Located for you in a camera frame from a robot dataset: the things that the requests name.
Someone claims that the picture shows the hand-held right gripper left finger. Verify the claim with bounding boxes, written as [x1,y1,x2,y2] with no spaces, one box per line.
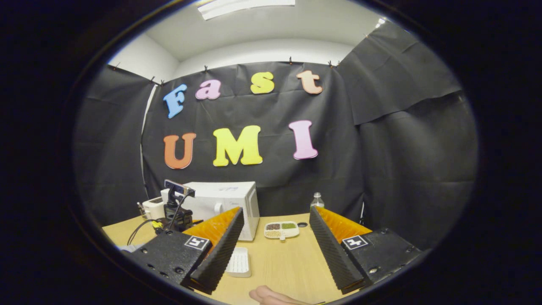
[123,207,245,295]

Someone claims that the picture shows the white microwave oven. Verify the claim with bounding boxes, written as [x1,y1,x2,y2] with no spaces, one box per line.
[161,181,260,241]

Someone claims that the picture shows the small white rectangular tray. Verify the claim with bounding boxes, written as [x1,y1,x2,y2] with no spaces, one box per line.
[224,247,252,278]

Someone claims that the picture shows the black cable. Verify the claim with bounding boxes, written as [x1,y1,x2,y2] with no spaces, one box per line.
[127,193,189,247]

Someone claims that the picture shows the black backdrop cloth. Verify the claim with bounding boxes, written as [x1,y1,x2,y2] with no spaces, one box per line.
[72,19,479,250]

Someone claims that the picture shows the white divided seasoning dish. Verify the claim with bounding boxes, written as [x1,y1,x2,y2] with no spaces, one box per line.
[264,221,301,241]

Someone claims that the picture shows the large ceiling light panel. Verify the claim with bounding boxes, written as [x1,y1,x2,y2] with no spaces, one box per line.
[197,0,296,21]

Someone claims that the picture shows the white toaster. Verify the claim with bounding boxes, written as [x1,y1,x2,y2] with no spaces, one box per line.
[141,197,166,220]

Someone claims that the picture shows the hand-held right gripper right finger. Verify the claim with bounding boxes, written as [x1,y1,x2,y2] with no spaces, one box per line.
[309,205,424,295]

